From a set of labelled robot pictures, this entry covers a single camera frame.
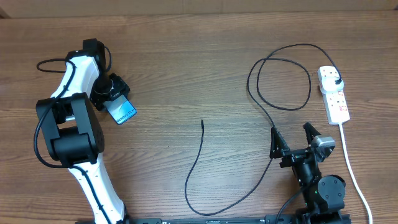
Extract white power strip cord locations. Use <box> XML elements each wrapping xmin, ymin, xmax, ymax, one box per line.
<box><xmin>338</xmin><ymin>123</ymin><xmax>374</xmax><ymax>224</ymax></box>

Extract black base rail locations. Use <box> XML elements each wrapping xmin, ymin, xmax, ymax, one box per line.
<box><xmin>74</xmin><ymin>213</ymin><xmax>352</xmax><ymax>224</ymax></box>

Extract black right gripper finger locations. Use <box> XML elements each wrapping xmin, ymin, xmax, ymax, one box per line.
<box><xmin>303</xmin><ymin>122</ymin><xmax>320</xmax><ymax>145</ymax></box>
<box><xmin>270</xmin><ymin>127</ymin><xmax>290</xmax><ymax>159</ymax></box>

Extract black USB charging cable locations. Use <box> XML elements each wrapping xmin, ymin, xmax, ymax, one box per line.
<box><xmin>184</xmin><ymin>44</ymin><xmax>343</xmax><ymax>217</ymax></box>

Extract white power strip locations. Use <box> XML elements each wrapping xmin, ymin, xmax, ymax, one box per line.
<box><xmin>318</xmin><ymin>66</ymin><xmax>350</xmax><ymax>125</ymax></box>

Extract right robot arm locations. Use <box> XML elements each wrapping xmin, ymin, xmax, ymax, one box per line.
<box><xmin>265</xmin><ymin>122</ymin><xmax>351</xmax><ymax>224</ymax></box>

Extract white USB charger plug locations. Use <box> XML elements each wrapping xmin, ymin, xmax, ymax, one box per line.
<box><xmin>320</xmin><ymin>77</ymin><xmax>345</xmax><ymax>94</ymax></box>

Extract black Samsung Galaxy smartphone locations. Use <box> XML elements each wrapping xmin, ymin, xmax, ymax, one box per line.
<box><xmin>104</xmin><ymin>95</ymin><xmax>137</xmax><ymax>124</ymax></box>

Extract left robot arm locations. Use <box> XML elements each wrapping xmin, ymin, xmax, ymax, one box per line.
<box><xmin>34</xmin><ymin>39</ymin><xmax>136</xmax><ymax>223</ymax></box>

